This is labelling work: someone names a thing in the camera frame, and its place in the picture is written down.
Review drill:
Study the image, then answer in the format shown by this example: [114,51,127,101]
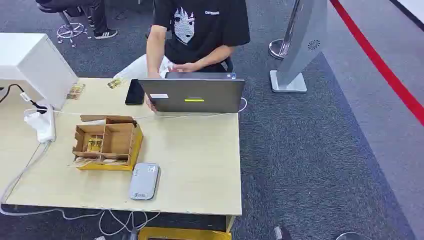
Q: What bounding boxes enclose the grey laptop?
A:
[138,71,246,114]

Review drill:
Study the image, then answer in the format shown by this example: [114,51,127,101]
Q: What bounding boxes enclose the pale wooden desk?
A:
[0,77,243,233]

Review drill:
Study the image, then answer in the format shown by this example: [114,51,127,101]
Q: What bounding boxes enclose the black smartphone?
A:
[124,78,146,107]

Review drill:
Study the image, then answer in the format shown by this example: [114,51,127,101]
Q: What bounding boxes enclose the person in black shirt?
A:
[144,0,251,113]

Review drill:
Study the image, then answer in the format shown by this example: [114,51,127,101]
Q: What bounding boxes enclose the grey card reader device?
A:
[128,162,161,201]

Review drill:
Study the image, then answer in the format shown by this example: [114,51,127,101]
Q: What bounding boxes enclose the chrome stanchion base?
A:
[268,38,288,61]

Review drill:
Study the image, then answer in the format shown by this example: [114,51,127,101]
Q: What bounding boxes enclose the wooden card box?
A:
[72,115,144,172]

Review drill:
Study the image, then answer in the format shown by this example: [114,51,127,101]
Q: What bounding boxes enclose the small card with printed picture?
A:
[106,78,124,90]

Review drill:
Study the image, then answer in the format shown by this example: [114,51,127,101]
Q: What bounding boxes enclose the grey standing kiosk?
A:
[269,0,329,94]

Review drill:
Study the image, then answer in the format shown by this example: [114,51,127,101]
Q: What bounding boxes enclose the yellow box under desk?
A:
[138,226,232,240]

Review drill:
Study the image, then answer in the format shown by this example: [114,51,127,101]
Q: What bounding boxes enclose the card inside wooden box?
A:
[86,136,104,154]

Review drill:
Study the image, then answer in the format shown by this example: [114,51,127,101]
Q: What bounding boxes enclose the person with black shoes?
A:
[35,0,119,41]

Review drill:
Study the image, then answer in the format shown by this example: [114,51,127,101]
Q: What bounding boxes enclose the white power strip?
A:
[23,104,57,144]

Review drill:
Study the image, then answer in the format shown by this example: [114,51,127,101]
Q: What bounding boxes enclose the office chair base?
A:
[55,12,93,48]

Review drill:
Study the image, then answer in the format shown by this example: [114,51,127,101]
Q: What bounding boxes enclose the red floor tape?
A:
[329,0,424,127]

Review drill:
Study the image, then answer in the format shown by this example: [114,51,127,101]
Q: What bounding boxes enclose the white cabinet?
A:
[0,32,79,112]

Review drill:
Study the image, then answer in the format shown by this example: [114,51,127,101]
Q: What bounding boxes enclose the black power cable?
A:
[0,83,49,115]

